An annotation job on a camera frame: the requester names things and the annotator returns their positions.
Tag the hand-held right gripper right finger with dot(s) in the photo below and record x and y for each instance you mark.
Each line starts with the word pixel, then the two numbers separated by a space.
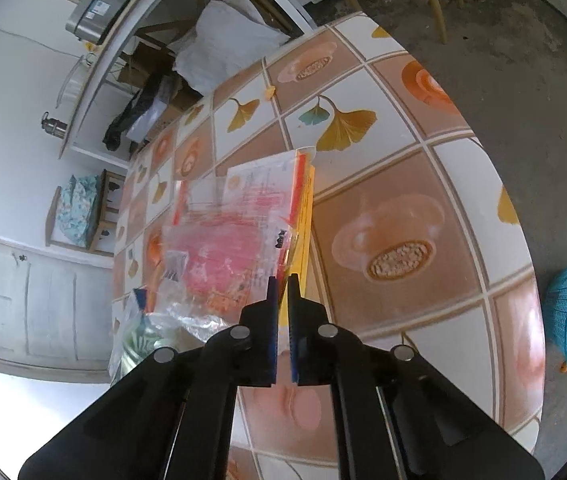
pixel 292 345

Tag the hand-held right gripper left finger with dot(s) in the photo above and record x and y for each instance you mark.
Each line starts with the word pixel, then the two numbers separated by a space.
pixel 273 350

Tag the clear pink yellow package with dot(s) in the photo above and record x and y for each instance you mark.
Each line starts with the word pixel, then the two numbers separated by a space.
pixel 223 250

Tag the clear plastic bag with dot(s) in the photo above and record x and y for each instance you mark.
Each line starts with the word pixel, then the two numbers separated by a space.
pixel 173 325

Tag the small wooden stool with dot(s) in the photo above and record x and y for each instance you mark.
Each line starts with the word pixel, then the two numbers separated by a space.
pixel 108 200

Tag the floral cloth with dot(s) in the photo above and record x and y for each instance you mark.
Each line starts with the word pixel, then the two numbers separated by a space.
pixel 80 210

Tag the table with tiled tablecloth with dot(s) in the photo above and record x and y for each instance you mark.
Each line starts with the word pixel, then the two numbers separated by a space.
pixel 388 125

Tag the white panelled door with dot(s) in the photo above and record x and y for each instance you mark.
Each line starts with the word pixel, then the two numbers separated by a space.
pixel 38 300

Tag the black bag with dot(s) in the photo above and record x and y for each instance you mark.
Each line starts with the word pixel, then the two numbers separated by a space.
pixel 133 115

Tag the white sack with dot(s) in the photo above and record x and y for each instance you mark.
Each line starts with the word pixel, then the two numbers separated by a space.
pixel 228 40

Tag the steel thermos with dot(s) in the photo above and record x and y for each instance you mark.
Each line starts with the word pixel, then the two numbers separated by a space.
pixel 54 126

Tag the clear glass container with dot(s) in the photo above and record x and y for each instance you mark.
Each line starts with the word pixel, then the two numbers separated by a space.
pixel 74 80

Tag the long white table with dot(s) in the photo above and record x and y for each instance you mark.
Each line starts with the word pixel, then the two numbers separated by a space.
pixel 99 60

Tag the wooden chair black seat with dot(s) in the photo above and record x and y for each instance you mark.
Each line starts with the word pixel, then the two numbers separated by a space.
pixel 438 10

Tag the silver electric cooker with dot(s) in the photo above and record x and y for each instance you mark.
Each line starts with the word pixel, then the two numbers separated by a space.
pixel 100 7

